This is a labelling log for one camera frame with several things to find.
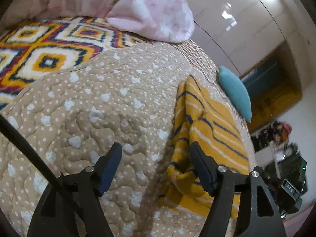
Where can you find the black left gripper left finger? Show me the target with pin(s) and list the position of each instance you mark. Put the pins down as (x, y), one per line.
(60, 214)

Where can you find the teal pillow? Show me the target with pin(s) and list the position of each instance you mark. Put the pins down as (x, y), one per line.
(236, 92)

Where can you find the colourful diamond pattern blanket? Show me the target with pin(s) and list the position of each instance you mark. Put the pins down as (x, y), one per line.
(35, 48)

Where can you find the white cluttered shelf unit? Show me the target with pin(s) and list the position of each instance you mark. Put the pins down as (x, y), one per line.
(272, 143)

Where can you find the beige dotted quilt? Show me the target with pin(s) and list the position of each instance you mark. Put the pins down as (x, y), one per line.
(73, 116)

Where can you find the pink floral comforter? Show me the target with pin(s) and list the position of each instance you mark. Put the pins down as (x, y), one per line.
(160, 20)

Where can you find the brown wooden door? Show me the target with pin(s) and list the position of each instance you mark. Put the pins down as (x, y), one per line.
(274, 87)

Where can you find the glossy beige wardrobe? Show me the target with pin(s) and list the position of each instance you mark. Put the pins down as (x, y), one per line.
(244, 32)

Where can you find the yellow striped knit sweater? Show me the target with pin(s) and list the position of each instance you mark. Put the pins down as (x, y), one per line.
(198, 118)

